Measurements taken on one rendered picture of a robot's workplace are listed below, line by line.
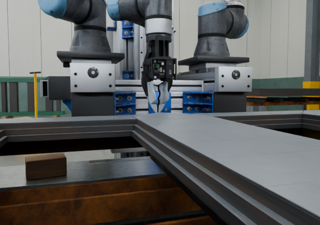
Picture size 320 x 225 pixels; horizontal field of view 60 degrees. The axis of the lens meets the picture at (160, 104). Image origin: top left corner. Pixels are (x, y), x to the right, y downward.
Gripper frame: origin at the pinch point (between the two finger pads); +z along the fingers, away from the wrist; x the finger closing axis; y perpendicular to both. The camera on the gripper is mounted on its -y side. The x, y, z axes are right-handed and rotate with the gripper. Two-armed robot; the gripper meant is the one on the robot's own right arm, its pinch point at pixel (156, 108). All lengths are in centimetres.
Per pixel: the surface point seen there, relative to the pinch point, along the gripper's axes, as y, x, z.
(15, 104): -711, -180, 35
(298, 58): -729, 719, -108
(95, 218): 27.9, -19.2, 17.2
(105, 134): 19.3, -16.4, 3.7
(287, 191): 62, -9, 1
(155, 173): 4.2, -1.8, 17.8
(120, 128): 18.6, -13.2, 2.7
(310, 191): 63, -7, 1
